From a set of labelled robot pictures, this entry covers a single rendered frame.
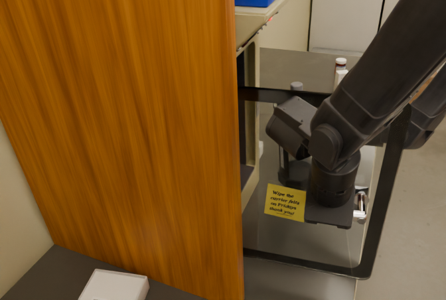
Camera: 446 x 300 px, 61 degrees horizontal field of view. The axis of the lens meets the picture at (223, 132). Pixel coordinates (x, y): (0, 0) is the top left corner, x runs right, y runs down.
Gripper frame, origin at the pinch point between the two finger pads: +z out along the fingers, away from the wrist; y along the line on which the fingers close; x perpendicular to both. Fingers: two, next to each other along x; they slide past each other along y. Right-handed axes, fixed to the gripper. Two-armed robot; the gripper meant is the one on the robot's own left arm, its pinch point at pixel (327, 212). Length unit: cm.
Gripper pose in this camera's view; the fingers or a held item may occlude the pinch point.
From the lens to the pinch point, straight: 65.5
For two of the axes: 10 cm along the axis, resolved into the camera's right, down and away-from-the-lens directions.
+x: 9.6, 1.1, -2.7
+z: 1.7, 5.4, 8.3
